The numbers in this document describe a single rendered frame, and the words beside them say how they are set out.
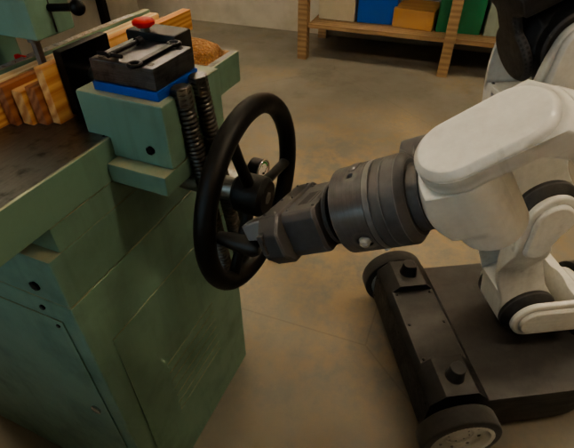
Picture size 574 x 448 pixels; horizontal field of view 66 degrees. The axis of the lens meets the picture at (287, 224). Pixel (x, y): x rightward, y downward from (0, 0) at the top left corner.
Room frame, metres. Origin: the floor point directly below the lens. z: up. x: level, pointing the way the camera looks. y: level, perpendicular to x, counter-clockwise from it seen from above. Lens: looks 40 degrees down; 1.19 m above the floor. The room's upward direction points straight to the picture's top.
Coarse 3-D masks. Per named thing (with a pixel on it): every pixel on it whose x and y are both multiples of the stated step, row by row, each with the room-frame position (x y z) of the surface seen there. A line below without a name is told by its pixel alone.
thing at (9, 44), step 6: (0, 36) 0.80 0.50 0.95; (6, 36) 0.81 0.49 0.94; (0, 42) 0.80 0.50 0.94; (6, 42) 0.81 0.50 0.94; (12, 42) 0.82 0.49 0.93; (0, 48) 0.79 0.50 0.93; (6, 48) 0.80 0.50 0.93; (12, 48) 0.82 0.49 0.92; (18, 48) 0.83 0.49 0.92; (0, 54) 0.79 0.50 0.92; (6, 54) 0.80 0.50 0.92; (12, 54) 0.81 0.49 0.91; (0, 60) 0.79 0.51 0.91; (6, 60) 0.80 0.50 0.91
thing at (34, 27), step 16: (0, 0) 0.62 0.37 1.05; (16, 0) 0.61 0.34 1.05; (32, 0) 0.62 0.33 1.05; (48, 0) 0.64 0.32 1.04; (64, 0) 0.67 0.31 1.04; (0, 16) 0.63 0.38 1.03; (16, 16) 0.62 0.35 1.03; (32, 16) 0.61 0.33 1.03; (48, 16) 0.64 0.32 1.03; (64, 16) 0.66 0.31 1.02; (0, 32) 0.63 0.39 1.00; (16, 32) 0.62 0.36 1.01; (32, 32) 0.61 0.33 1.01; (48, 32) 0.63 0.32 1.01
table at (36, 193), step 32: (224, 64) 0.82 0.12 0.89; (32, 128) 0.56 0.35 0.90; (64, 128) 0.56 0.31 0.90; (0, 160) 0.47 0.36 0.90; (32, 160) 0.47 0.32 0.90; (64, 160) 0.47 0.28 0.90; (96, 160) 0.50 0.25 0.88; (128, 160) 0.52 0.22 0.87; (0, 192) 0.41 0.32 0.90; (32, 192) 0.41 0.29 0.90; (64, 192) 0.45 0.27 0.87; (96, 192) 0.49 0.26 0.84; (160, 192) 0.48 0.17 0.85; (0, 224) 0.37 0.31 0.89; (32, 224) 0.40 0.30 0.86; (0, 256) 0.35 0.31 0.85
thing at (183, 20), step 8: (168, 16) 0.96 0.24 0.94; (176, 16) 0.96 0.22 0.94; (184, 16) 0.99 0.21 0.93; (168, 24) 0.93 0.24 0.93; (176, 24) 0.96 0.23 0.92; (184, 24) 0.98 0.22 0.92; (0, 104) 0.57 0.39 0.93; (0, 112) 0.57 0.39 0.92; (0, 120) 0.56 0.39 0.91; (0, 128) 0.56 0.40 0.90
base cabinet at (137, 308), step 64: (192, 192) 0.68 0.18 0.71; (128, 256) 0.50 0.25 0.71; (192, 256) 0.64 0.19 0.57; (0, 320) 0.47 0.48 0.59; (64, 320) 0.40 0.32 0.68; (128, 320) 0.47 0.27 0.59; (192, 320) 0.60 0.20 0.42; (0, 384) 0.54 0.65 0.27; (64, 384) 0.44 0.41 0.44; (128, 384) 0.43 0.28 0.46; (192, 384) 0.56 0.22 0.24
